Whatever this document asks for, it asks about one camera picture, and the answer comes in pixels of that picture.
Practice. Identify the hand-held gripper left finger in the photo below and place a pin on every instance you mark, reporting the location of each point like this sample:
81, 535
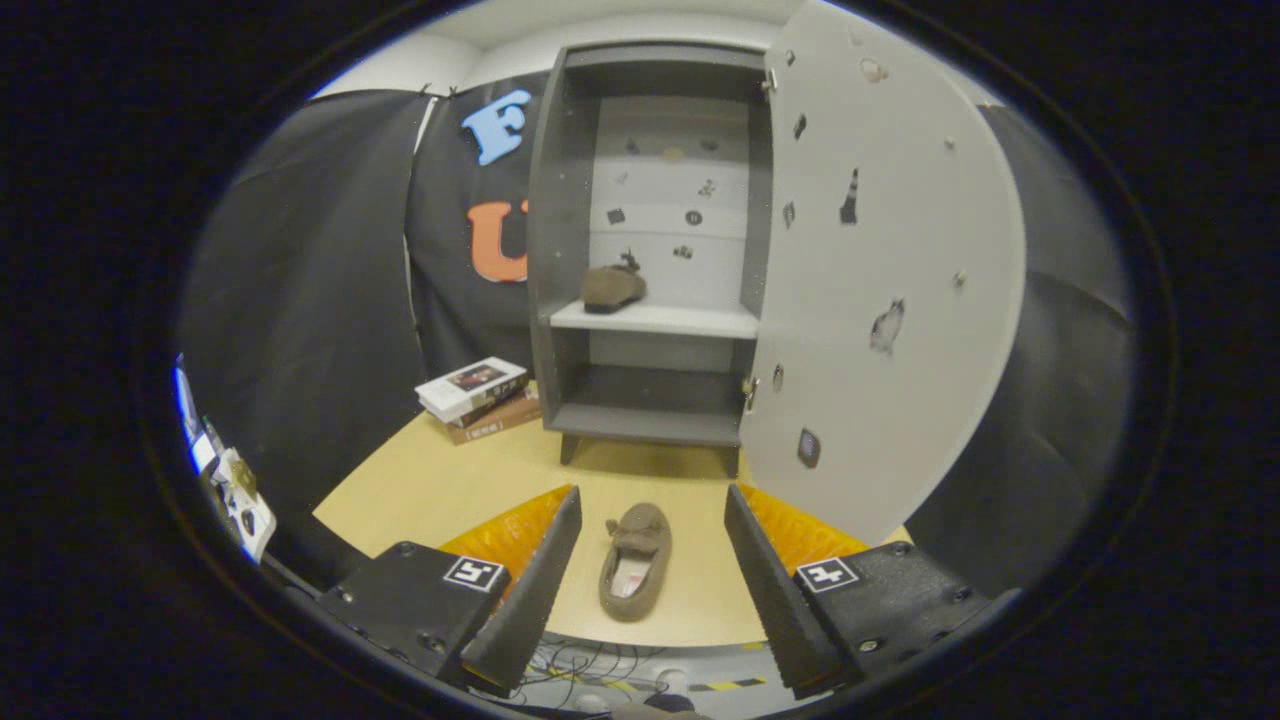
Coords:
530, 600

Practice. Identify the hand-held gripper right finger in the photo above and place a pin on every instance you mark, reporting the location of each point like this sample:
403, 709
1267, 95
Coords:
775, 600

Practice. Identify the brown fuzzy shoe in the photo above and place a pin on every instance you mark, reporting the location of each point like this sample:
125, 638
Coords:
645, 525
610, 288

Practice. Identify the white shoe cabinet door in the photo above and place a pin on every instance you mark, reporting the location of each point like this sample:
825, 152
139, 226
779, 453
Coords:
900, 400

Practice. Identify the grey shoe cabinet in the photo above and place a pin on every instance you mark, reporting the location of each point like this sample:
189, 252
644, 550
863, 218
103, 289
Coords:
560, 250

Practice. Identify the white cabinet shelf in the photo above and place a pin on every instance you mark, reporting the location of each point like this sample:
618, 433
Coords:
680, 320

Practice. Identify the brown book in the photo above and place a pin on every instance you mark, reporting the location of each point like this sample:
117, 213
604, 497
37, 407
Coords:
495, 425

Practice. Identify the white book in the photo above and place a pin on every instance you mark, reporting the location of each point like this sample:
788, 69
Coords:
470, 385

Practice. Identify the white printed box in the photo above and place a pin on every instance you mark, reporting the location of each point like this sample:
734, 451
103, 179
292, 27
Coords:
245, 510

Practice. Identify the black backdrop cloth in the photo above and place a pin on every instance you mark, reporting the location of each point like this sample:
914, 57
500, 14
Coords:
300, 300

